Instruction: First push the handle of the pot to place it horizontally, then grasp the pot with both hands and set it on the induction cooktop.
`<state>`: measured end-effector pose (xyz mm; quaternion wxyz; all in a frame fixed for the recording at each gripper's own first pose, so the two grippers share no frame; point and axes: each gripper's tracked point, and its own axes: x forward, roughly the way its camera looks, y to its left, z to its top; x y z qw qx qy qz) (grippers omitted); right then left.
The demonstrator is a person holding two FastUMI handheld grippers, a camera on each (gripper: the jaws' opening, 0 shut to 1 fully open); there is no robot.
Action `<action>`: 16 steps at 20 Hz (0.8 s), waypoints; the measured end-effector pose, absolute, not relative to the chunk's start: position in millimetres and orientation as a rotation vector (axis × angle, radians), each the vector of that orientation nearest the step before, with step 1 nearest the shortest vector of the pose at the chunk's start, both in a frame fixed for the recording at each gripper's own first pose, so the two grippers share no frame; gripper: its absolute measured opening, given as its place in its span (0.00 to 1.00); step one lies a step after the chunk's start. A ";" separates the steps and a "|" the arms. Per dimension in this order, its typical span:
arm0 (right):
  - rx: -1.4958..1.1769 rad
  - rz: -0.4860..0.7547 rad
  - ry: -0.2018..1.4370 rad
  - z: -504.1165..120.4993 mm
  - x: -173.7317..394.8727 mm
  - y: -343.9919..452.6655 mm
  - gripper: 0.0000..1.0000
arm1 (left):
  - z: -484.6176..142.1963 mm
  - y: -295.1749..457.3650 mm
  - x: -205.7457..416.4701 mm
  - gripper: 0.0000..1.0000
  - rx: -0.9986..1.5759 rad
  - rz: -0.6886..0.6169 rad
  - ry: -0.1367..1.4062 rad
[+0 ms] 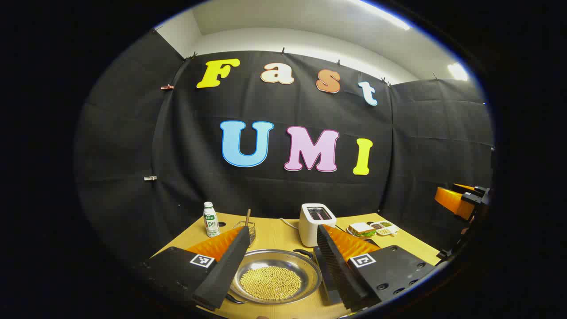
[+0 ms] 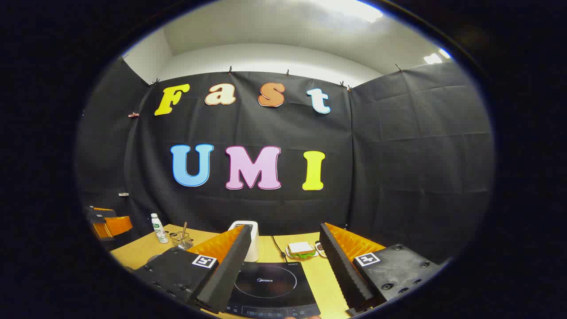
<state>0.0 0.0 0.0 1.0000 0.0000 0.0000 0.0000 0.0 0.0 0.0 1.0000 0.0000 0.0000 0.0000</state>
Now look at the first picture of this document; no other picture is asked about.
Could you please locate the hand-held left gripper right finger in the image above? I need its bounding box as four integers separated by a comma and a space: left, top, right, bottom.
313, 224, 437, 311

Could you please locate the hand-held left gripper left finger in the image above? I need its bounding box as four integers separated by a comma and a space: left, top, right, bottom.
142, 226, 252, 311

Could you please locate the steel pot with black handles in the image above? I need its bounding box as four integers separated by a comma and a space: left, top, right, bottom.
226, 249, 322, 305

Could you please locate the pile of yellow soybeans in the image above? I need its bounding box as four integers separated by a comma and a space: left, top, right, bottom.
240, 266, 303, 301

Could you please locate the sandwich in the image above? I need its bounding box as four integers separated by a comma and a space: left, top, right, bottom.
348, 222, 377, 239

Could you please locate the white toaster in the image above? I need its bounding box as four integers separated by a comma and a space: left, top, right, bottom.
299, 203, 337, 247

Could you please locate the white drink bottle green label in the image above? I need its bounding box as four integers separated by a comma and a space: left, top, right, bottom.
203, 202, 221, 238

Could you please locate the black backdrop cloth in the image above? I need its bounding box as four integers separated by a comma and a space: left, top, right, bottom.
75, 29, 494, 266

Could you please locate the ceiling light strip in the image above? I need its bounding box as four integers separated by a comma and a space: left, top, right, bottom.
447, 62, 469, 81

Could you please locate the metal wire utensil basket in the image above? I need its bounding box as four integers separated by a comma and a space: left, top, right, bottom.
233, 221, 256, 246

